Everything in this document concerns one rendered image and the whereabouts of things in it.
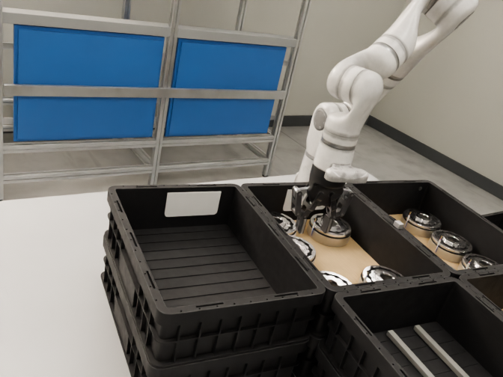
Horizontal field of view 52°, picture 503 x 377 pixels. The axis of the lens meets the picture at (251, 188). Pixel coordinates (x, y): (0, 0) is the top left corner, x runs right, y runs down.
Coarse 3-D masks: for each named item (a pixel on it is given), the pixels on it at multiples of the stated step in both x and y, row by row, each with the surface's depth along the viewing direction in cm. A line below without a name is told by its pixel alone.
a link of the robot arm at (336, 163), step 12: (324, 144) 101; (324, 156) 101; (336, 156) 100; (348, 156) 101; (324, 168) 102; (336, 168) 99; (348, 168) 100; (336, 180) 98; (348, 180) 99; (360, 180) 100
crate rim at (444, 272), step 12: (384, 216) 120; (276, 228) 105; (396, 228) 116; (288, 240) 101; (408, 240) 112; (300, 252) 98; (420, 252) 109; (312, 264) 96; (432, 264) 106; (420, 276) 100; (432, 276) 100; (444, 276) 101; (336, 288) 90; (348, 288) 91; (360, 288) 92
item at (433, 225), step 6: (408, 210) 142; (414, 210) 144; (420, 210) 144; (432, 216) 142; (414, 222) 136; (420, 222) 137; (432, 222) 138; (438, 222) 139; (426, 228) 135; (432, 228) 136; (438, 228) 137
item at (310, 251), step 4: (292, 236) 117; (296, 236) 117; (296, 240) 116; (300, 240) 117; (304, 240) 116; (304, 244) 115; (308, 244) 115; (308, 248) 114; (312, 248) 114; (304, 252) 112; (308, 252) 112; (312, 252) 112; (308, 256) 111; (312, 256) 111
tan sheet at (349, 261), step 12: (312, 240) 123; (324, 252) 120; (336, 252) 121; (348, 252) 122; (360, 252) 123; (324, 264) 115; (336, 264) 116; (348, 264) 117; (360, 264) 118; (372, 264) 119; (348, 276) 113
